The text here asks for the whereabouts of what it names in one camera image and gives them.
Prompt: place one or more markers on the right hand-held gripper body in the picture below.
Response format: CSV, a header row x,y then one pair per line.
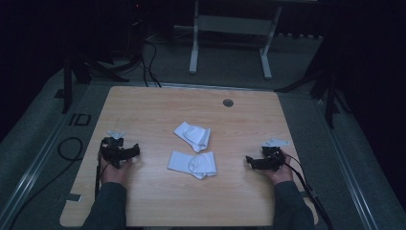
x,y
273,158

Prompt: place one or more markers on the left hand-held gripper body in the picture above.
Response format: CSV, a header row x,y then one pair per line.
x,y
114,152

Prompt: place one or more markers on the white sock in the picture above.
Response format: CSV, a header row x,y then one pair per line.
x,y
194,136
193,164

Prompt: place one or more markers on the person's right hand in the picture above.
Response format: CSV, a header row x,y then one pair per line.
x,y
282,174

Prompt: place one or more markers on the person's left hand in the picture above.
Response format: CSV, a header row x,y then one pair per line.
x,y
115,175

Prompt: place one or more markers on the grey round table grommet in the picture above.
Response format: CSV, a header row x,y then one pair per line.
x,y
228,103

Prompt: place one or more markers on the black metal stand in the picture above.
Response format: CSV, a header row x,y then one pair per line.
x,y
330,102
67,86

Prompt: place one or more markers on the metal floor rail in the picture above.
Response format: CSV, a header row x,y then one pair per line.
x,y
28,179
351,179

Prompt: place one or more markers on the white desk frame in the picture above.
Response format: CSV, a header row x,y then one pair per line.
x,y
234,25

